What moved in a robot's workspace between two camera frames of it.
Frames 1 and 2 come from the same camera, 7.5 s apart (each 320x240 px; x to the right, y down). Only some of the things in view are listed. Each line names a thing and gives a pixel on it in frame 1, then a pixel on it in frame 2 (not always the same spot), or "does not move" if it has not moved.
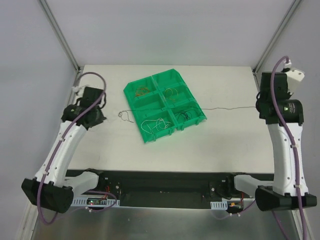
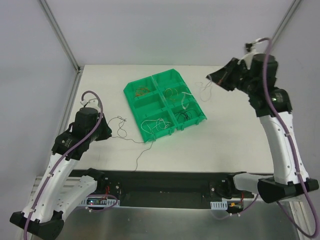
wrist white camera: (294, 76) to (250, 48)
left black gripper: (97, 117) to (104, 129)
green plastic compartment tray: (185, 110) does not move
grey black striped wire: (176, 109) to (133, 140)
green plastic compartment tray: (152, 118) does not move
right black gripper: (272, 81) to (233, 74)
